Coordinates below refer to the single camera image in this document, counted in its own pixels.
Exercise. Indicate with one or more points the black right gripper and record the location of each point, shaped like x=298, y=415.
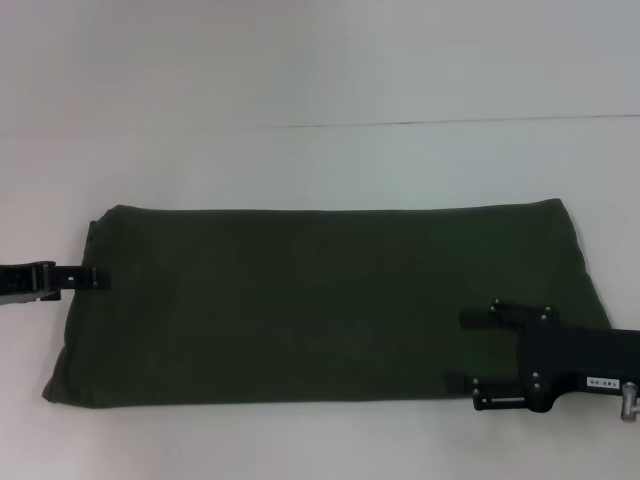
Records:
x=580, y=367

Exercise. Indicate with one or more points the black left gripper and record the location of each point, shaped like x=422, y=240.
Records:
x=25, y=282

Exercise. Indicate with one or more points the dark green t-shirt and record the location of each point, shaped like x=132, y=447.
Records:
x=320, y=300

